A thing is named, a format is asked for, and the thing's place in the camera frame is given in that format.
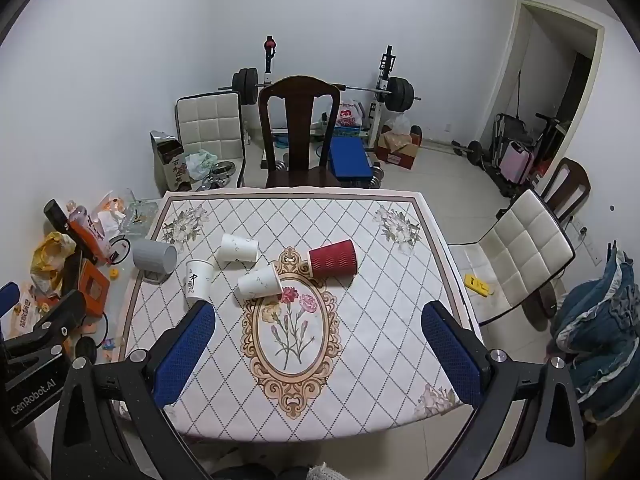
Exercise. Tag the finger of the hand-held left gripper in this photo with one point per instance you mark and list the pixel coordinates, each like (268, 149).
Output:
(52, 321)
(9, 297)

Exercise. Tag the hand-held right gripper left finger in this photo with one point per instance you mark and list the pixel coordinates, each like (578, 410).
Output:
(184, 355)

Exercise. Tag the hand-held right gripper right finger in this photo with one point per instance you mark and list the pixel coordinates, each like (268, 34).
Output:
(450, 357)

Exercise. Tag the white cup with black print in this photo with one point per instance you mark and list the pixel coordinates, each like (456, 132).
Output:
(197, 282)

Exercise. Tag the white paper cup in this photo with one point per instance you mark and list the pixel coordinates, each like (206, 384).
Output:
(257, 283)
(237, 248)

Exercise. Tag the grey cup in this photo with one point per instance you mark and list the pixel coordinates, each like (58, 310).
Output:
(152, 256)

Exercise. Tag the red ribbed paper cup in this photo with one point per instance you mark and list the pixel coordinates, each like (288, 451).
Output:
(332, 258)

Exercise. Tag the orange box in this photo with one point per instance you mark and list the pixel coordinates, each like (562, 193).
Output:
(92, 285)

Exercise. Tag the yellow plastic bag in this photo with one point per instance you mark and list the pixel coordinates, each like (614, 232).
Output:
(50, 255)

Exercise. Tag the yellow tool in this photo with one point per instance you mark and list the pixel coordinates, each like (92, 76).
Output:
(476, 284)

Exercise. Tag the floral printed tablecloth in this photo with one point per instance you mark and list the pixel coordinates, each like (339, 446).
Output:
(350, 335)

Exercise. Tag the orange snack packet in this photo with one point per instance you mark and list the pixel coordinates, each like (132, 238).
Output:
(112, 205)

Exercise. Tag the white padded chair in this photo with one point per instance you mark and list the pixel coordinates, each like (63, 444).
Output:
(210, 120)
(525, 245)

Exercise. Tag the person's dark clothing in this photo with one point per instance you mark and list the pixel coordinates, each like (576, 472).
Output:
(250, 473)

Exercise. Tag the glass ashtray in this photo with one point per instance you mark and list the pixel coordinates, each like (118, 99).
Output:
(137, 215)

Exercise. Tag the blue denim garment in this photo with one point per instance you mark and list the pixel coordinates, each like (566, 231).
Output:
(600, 335)

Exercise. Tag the person's grey knit sleeve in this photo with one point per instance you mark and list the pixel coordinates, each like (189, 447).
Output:
(322, 473)

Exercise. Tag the brown printed box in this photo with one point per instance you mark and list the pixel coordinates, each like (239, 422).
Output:
(172, 167)

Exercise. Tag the metal bowls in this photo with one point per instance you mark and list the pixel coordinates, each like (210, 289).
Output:
(222, 167)

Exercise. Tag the green plastic bag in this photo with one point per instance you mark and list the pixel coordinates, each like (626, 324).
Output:
(197, 162)

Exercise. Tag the dumbbell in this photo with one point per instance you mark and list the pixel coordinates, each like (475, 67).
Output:
(376, 176)

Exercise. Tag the pink suitcase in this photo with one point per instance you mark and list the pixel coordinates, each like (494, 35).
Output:
(515, 162)

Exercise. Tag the cardboard box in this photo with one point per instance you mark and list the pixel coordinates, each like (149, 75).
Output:
(400, 155)

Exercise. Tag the small black barbell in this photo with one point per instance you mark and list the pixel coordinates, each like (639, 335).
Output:
(472, 150)

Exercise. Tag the dark wooden chair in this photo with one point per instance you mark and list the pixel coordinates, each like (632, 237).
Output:
(299, 105)
(575, 172)

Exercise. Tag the blue bench pad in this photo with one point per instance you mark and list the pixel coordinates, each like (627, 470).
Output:
(347, 157)

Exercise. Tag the folded grey stroller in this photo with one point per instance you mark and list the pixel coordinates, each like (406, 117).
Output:
(505, 127)

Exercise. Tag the clear plastic bag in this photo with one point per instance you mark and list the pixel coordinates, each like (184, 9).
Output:
(400, 122)

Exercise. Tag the black scooter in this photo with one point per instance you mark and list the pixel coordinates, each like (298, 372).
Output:
(547, 132)

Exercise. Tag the red and white plastic bag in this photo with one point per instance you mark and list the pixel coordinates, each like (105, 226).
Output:
(348, 115)

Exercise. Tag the barbell with black plates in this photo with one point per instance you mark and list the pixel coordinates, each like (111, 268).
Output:
(400, 92)

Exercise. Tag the white barbell rack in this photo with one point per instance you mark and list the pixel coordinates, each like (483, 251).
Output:
(382, 85)

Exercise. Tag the white wall socket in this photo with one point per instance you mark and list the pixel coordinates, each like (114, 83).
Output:
(590, 250)

